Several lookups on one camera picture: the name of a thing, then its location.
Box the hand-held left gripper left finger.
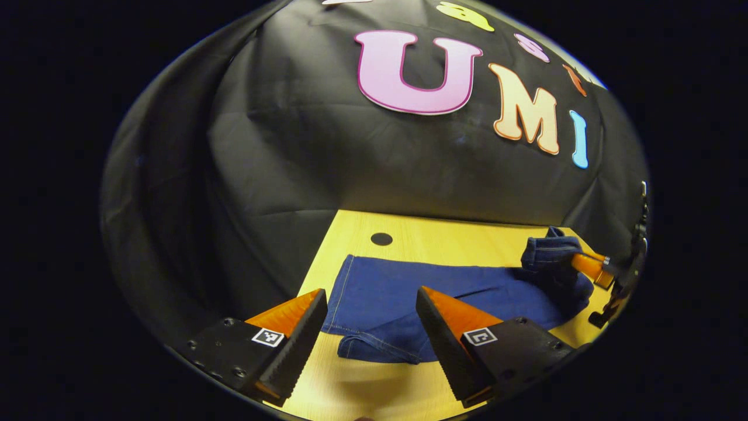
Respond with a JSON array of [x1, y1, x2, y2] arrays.
[[175, 288, 329, 408]]

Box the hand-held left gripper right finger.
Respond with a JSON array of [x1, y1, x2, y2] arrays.
[[415, 286, 576, 409]]

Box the blue denim jeans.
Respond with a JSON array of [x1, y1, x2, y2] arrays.
[[321, 227, 595, 364]]

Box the black backdrop cloth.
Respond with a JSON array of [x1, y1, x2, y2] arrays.
[[99, 0, 650, 346]]

